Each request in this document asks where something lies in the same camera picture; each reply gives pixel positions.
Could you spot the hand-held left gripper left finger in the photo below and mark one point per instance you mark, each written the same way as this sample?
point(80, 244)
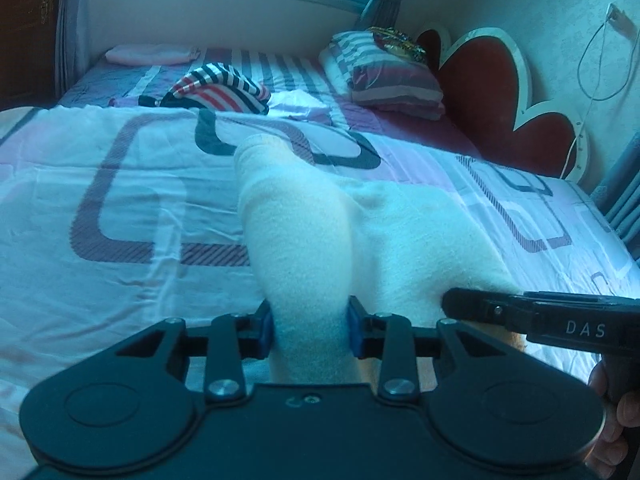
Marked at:
point(264, 330)

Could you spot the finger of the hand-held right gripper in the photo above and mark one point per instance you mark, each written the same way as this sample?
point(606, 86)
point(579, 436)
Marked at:
point(480, 307)

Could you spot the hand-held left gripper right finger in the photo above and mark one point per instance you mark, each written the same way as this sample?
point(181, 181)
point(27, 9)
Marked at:
point(356, 327)

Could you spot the cream fleece garment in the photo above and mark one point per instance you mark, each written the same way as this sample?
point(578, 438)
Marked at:
point(300, 240)

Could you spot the person's right hand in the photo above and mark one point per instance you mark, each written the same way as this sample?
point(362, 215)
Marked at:
point(625, 420)

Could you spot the pink patterned quilt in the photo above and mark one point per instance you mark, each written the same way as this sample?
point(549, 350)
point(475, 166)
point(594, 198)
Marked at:
point(75, 260)

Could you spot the red heart-shaped headboard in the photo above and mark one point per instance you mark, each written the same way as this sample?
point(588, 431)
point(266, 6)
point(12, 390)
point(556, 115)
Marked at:
point(485, 95)

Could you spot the pale lilac cloth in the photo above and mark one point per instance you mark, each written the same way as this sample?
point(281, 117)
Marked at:
point(300, 105)

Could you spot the striped pillow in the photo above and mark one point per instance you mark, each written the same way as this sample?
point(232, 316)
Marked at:
point(390, 87)

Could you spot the navy red striped garment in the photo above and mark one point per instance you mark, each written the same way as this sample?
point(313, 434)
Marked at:
point(220, 90)

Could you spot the bed with striped sheet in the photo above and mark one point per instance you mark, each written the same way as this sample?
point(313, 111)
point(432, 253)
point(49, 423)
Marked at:
point(295, 72)

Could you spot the gold patterned cloth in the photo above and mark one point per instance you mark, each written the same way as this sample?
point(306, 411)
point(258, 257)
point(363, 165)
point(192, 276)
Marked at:
point(397, 42)

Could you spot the folded pink cloth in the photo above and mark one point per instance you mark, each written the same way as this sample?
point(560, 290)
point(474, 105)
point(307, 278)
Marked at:
point(150, 54)

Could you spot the brown wooden wardrobe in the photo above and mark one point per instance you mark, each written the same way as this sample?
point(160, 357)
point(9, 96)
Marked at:
point(25, 25)

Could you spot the white wall socket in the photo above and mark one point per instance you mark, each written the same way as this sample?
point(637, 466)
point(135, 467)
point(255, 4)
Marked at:
point(619, 19)

